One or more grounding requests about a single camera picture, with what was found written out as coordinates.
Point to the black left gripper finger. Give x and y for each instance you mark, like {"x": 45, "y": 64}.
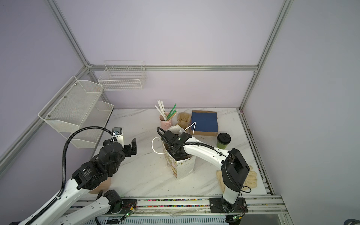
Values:
{"x": 134, "y": 146}
{"x": 128, "y": 150}

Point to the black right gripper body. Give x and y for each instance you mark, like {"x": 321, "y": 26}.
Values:
{"x": 174, "y": 154}

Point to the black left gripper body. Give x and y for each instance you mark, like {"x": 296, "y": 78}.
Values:
{"x": 114, "y": 170}

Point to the cartoon animal paper gift bag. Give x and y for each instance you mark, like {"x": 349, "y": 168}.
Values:
{"x": 180, "y": 168}

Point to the green paper coffee cup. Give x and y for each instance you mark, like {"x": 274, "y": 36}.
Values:
{"x": 221, "y": 146}

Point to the black plastic cup lid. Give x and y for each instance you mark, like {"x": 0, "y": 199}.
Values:
{"x": 223, "y": 138}

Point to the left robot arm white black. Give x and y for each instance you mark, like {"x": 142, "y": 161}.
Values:
{"x": 52, "y": 212}

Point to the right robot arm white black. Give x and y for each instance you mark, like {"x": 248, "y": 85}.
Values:
{"x": 232, "y": 164}

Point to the pink metal straw bucket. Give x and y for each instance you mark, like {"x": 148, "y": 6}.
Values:
{"x": 165, "y": 125}

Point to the stacked brown pulp cup carriers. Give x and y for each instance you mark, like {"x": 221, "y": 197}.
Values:
{"x": 184, "y": 120}

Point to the green wrapped straw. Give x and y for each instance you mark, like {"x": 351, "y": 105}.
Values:
{"x": 172, "y": 112}

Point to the white wrapped straw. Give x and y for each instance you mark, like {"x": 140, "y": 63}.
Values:
{"x": 160, "y": 108}

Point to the cardboard box of blue napkins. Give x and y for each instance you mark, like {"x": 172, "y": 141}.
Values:
{"x": 206, "y": 123}

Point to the white mesh two-tier shelf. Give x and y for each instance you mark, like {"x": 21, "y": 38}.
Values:
{"x": 77, "y": 105}

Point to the beige cloth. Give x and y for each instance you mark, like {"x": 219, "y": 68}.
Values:
{"x": 250, "y": 182}

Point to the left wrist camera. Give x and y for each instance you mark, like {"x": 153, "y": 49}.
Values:
{"x": 117, "y": 135}

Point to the white wire basket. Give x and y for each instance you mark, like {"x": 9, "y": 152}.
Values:
{"x": 123, "y": 76}

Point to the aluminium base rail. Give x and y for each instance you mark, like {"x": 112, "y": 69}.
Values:
{"x": 255, "y": 210}

